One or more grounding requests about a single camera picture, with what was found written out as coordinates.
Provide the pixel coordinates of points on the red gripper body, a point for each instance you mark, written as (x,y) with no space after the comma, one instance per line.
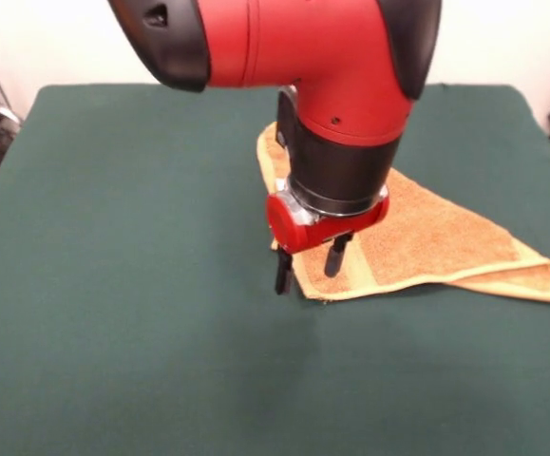
(336,225)

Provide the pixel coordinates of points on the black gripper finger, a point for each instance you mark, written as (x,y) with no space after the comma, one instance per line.
(333,263)
(284,278)

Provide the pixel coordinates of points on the orange terry towel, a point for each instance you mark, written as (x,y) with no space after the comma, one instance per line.
(445,237)

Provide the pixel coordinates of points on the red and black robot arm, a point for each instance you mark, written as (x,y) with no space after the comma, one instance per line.
(327,57)

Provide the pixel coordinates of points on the dark green table cloth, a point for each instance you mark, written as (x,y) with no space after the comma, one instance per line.
(113,237)

